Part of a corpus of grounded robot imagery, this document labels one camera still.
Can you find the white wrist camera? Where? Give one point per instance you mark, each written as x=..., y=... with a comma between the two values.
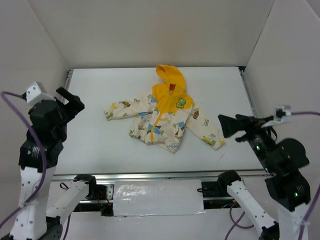
x=282, y=115
x=35, y=93

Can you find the white foil covered plate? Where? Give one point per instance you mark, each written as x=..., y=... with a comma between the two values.
x=157, y=198

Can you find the yellow hooded printed kids jacket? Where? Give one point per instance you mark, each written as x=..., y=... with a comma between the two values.
x=163, y=113

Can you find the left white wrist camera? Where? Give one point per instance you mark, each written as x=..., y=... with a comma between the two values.
x=35, y=93

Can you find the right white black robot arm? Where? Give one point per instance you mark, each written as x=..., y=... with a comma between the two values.
x=286, y=185

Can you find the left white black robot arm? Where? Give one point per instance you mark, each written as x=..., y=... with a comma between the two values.
x=38, y=160

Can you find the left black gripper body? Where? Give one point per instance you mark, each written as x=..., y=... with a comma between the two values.
x=66, y=107

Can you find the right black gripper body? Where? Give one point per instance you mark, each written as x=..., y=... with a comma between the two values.
x=244, y=128

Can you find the aluminium front rail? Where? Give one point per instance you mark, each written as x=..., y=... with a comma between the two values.
x=158, y=175

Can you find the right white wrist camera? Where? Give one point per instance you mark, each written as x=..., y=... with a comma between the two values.
x=282, y=115

